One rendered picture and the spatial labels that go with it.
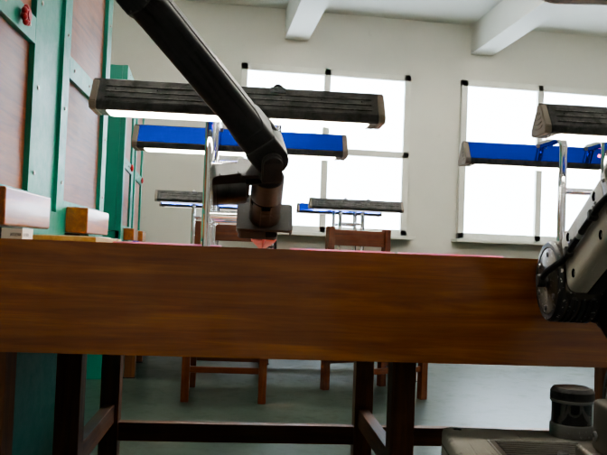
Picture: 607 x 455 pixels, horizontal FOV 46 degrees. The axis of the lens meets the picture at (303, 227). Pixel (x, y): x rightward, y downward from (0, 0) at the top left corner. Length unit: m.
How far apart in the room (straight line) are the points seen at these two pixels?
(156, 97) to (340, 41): 5.45
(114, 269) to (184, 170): 5.37
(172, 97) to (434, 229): 5.51
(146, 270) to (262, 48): 5.68
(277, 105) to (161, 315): 0.55
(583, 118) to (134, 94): 0.97
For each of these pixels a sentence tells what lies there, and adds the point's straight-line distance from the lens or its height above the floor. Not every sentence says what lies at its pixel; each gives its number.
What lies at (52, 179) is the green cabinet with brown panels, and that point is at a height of 0.92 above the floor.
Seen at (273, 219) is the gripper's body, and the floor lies 0.82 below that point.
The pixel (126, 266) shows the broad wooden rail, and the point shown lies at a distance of 1.22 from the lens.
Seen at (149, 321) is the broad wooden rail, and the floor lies 0.64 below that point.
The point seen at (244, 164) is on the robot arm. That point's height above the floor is 0.91.
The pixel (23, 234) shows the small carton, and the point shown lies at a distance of 1.29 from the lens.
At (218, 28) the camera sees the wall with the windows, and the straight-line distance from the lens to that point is 6.83.
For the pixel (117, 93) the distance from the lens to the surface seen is 1.57.
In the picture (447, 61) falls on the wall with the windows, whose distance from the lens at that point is 7.17.
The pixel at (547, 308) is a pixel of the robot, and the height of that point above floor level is 0.69.
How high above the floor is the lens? 0.76
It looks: 2 degrees up
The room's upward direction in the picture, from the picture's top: 2 degrees clockwise
